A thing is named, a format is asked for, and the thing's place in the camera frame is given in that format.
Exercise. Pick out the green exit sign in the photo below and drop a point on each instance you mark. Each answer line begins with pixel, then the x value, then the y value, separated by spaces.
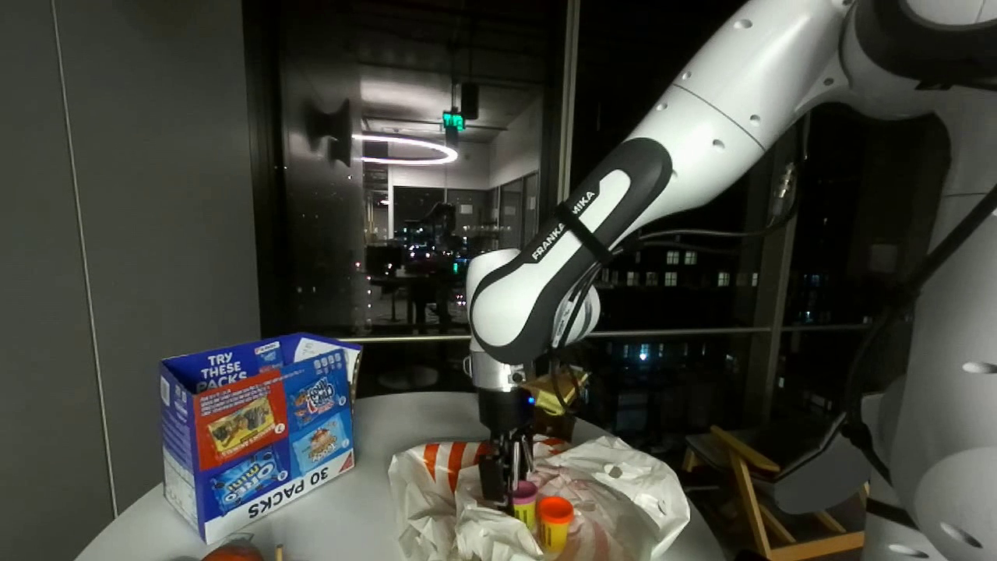
pixel 452 121

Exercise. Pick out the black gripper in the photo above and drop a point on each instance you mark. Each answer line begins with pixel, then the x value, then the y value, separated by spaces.
pixel 506 413

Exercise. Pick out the wooden folding stand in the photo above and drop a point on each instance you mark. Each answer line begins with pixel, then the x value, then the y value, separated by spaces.
pixel 759 486

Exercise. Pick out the yellow container orange lid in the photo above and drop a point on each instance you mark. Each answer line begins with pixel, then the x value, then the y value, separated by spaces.
pixel 555 521

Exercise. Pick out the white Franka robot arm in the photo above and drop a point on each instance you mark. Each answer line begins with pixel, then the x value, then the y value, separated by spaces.
pixel 718 114

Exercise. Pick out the small brown round object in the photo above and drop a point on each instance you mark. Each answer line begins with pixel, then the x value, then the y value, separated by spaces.
pixel 233 554

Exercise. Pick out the blue snack variety box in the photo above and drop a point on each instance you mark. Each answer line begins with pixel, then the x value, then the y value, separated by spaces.
pixel 252 426

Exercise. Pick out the metal window frame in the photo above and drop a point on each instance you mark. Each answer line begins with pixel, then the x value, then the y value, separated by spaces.
pixel 566 82

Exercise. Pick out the white orange striped plastic bag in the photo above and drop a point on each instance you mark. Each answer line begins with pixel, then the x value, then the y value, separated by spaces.
pixel 635 486

